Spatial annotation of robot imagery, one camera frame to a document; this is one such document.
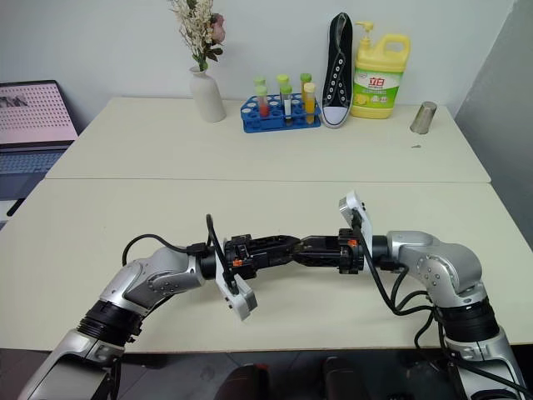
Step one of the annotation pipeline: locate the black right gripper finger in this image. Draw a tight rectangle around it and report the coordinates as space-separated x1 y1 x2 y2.
295 248 342 268
300 234 341 251

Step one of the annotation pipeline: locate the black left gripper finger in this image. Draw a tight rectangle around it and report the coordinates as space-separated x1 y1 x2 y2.
251 234 301 253
264 249 297 270

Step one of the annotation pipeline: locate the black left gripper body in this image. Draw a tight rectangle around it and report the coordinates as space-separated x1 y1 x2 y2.
224 233 271 280

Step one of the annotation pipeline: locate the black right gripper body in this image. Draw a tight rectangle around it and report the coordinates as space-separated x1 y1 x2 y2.
337 227 365 276

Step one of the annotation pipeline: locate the blue test tube rack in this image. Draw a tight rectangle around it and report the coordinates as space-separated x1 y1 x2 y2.
240 93 323 134

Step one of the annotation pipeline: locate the dark rounded shape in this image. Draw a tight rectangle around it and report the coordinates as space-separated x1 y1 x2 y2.
224 362 272 400
321 354 370 400

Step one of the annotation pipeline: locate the yellow-capped orange liquid tube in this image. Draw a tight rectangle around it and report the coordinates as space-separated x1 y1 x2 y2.
303 82 319 126

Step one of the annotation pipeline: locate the green-capped white-label tube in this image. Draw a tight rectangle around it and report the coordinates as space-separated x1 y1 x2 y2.
279 84 294 126

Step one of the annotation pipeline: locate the green-capped red liquid tube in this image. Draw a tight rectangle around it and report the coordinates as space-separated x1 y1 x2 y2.
255 85 271 118

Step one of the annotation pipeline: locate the stainless steel cup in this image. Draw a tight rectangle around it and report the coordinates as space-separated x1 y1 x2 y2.
409 101 439 136

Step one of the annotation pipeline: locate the black canvas sneaker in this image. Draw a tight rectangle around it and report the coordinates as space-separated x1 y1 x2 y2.
321 12 356 128

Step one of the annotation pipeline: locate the white ceramic vase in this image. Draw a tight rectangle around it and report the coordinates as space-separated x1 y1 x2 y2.
189 65 227 123

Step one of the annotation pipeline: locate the green-capped clear tube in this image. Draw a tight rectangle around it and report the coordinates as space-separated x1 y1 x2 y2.
276 73 291 103

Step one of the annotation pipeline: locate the yellow dish soap bottle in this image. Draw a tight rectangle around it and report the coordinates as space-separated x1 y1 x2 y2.
350 20 412 119

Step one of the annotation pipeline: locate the pink artificial rose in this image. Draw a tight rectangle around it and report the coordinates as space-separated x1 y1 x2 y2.
209 12 227 45

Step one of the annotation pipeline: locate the dried cream flower bunch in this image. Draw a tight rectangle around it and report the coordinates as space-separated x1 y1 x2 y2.
168 0 226 73

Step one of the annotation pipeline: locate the open laptop computer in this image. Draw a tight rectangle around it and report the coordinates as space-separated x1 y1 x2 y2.
0 80 80 218

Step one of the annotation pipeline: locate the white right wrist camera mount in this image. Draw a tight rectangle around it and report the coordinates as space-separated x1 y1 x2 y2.
337 190 374 272

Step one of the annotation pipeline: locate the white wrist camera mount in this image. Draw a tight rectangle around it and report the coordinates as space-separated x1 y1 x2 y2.
337 190 374 272
214 237 259 322

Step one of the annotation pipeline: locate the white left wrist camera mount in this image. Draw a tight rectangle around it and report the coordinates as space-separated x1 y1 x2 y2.
214 237 259 322

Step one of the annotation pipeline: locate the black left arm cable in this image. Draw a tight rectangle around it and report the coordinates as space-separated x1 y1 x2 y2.
122 213 239 295

